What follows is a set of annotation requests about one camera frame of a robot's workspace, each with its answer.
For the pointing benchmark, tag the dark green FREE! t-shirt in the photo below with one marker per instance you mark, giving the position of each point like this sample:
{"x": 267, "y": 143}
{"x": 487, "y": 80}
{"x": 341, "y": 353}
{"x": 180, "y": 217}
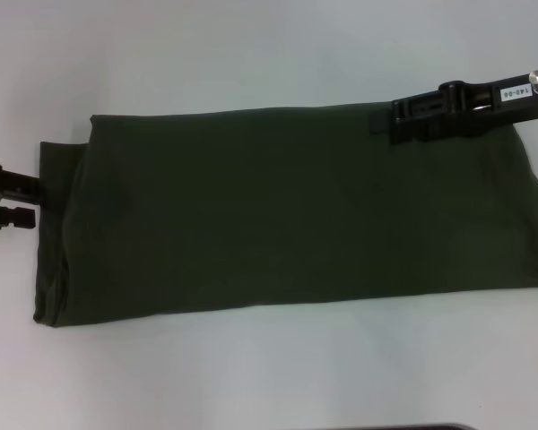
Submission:
{"x": 273, "y": 215}

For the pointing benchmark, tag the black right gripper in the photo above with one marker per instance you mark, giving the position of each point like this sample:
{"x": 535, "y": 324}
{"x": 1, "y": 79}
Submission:
{"x": 497, "y": 107}

